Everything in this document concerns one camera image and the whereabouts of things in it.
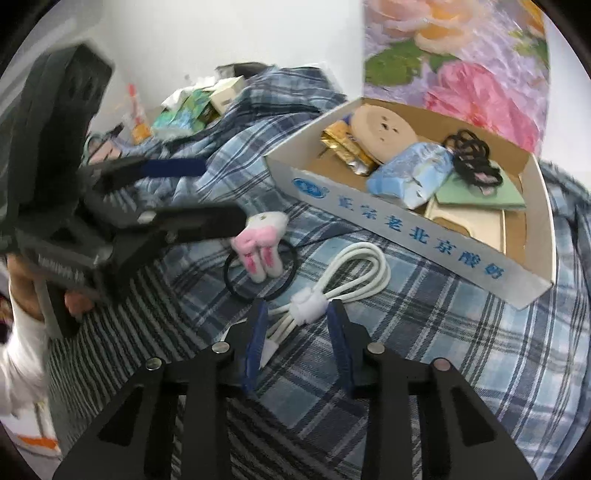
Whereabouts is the black hair ties bundle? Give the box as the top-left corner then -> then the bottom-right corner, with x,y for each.
443,129 -> 505,189

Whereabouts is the round wooden face piece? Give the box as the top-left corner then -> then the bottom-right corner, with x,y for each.
347,104 -> 421,164

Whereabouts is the green paper card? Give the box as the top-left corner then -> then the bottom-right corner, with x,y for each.
435,171 -> 527,210

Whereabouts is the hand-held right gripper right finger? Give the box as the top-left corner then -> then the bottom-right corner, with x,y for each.
325,299 -> 539,480

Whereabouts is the floral canvas painting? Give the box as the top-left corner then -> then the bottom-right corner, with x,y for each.
362,0 -> 552,155

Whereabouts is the blue plaid blanket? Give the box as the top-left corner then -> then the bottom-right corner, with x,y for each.
85,65 -> 591,480

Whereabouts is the pink white bunny hair tie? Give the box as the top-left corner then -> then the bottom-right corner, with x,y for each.
224,210 -> 298,302

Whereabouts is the beige phone case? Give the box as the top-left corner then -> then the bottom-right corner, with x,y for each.
424,198 -> 508,254

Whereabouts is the cardboard box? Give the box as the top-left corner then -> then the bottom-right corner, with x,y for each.
264,96 -> 555,311

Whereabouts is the cream carton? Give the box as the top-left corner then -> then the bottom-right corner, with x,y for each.
210,76 -> 246,115

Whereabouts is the orange white clothing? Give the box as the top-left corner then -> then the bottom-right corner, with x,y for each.
9,406 -> 63,462

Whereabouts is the orange glue bottle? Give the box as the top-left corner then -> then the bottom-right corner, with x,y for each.
127,83 -> 153,145

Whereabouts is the light blue tissue packet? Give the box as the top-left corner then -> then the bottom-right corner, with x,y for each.
366,141 -> 455,209

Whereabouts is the green patterned packet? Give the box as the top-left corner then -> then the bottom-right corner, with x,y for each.
151,89 -> 218,139

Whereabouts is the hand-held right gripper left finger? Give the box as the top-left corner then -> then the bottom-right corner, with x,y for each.
52,299 -> 269,480

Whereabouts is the dark striped cloth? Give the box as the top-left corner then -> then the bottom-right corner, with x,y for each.
46,249 -> 296,480

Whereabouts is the white cable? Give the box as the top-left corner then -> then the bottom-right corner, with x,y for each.
222,242 -> 392,370

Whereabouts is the person's left hand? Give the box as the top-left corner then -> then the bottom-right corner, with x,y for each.
6,256 -> 99,321

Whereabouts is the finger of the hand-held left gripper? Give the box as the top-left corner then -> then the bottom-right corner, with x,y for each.
90,157 -> 206,195
113,205 -> 248,283

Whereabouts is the pile of assorted clutter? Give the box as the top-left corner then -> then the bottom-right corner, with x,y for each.
85,62 -> 273,160

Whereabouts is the gold pack with blue label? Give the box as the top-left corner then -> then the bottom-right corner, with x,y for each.
320,117 -> 376,177

